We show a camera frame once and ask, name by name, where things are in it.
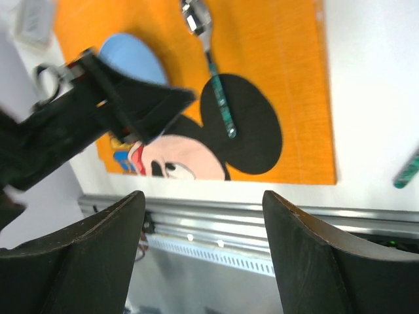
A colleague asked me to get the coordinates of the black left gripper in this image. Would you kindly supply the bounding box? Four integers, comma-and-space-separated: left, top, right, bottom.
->
0, 48, 197, 223

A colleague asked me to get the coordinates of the white slotted cable duct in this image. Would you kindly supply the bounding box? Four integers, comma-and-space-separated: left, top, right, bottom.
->
142, 234, 275, 277

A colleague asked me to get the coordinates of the orange Mickey Mouse placemat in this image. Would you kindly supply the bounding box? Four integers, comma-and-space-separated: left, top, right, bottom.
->
54, 1, 337, 185

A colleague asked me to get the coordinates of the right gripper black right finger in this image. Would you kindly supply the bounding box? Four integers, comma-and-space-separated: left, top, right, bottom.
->
262, 191, 418, 313

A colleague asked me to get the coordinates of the green handled spoon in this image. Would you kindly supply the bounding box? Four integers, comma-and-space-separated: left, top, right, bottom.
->
180, 0, 237, 139

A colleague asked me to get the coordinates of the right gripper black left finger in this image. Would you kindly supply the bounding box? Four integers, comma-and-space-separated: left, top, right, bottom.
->
1, 191, 145, 313

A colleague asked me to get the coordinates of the blue plastic plate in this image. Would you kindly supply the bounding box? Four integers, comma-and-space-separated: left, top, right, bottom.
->
99, 33, 169, 85

